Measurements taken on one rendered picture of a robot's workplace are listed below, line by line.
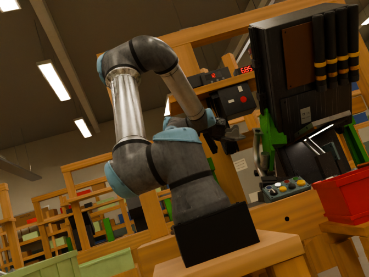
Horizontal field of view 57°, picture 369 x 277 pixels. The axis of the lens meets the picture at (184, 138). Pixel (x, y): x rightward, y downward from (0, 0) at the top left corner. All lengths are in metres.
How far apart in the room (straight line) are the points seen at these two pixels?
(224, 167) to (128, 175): 1.00
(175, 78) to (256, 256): 0.69
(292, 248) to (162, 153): 0.37
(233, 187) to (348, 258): 0.83
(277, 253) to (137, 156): 0.40
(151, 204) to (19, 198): 10.35
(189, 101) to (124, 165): 0.48
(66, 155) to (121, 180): 10.97
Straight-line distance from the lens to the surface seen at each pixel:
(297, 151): 1.71
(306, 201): 1.27
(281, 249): 0.76
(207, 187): 0.83
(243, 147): 1.95
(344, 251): 1.15
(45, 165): 11.94
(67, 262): 1.15
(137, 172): 0.87
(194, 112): 1.32
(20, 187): 12.05
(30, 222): 11.19
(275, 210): 1.23
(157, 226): 1.79
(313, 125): 1.38
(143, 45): 1.13
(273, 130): 1.53
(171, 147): 0.84
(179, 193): 0.84
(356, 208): 0.98
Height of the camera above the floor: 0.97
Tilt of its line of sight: 11 degrees up
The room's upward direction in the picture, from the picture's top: 18 degrees counter-clockwise
